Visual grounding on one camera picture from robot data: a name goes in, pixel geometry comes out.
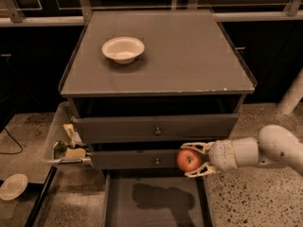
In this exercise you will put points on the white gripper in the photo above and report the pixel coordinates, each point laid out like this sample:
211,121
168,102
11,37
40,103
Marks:
221,155

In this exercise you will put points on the red apple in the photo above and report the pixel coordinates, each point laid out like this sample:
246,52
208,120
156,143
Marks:
188,160

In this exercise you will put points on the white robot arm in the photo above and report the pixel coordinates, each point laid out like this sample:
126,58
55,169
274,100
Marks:
274,147

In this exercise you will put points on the grey top drawer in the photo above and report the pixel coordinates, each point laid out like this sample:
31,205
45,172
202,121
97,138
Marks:
155,128

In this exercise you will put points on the grey drawer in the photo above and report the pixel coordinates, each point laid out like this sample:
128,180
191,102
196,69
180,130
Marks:
155,128
154,198
133,159

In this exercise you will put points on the grey bottom drawer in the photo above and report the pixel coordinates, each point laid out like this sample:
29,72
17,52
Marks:
154,198

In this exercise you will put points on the grey drawer cabinet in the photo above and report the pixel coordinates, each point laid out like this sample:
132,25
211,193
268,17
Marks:
186,53

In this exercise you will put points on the grey middle drawer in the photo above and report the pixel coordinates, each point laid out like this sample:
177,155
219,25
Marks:
133,159

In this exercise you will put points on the white bowl on counter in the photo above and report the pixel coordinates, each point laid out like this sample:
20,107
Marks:
123,50

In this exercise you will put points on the yellow sponge in bin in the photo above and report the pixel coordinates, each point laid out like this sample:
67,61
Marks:
75,153

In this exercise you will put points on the clear plastic bin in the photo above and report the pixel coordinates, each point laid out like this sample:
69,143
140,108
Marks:
61,136

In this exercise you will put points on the black floor bar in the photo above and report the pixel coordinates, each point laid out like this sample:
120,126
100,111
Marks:
41,197

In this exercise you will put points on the white plate on floor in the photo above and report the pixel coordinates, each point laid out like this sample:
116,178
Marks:
13,187

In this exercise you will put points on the metal railing frame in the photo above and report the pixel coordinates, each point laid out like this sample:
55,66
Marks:
77,12

